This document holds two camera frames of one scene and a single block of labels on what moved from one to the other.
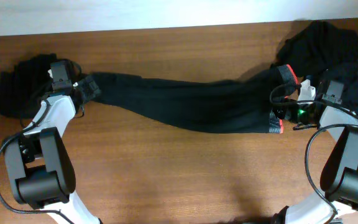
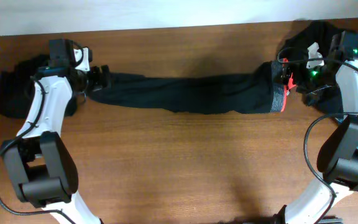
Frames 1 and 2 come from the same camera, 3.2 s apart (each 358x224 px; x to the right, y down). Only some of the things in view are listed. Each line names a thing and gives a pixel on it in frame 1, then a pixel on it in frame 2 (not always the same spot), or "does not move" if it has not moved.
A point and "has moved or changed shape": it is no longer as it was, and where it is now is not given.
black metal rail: x=337 y=221 does not move
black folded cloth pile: x=18 y=90 does not move
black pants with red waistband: x=243 y=103 has moved or changed shape
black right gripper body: x=297 y=114 -> x=306 y=77
